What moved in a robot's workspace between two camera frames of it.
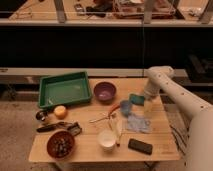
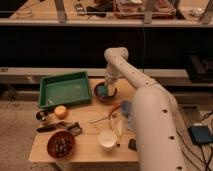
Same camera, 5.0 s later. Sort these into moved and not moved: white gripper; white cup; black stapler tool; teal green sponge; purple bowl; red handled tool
Moved: white gripper; teal green sponge
Not moved: white cup; purple bowl; red handled tool; black stapler tool
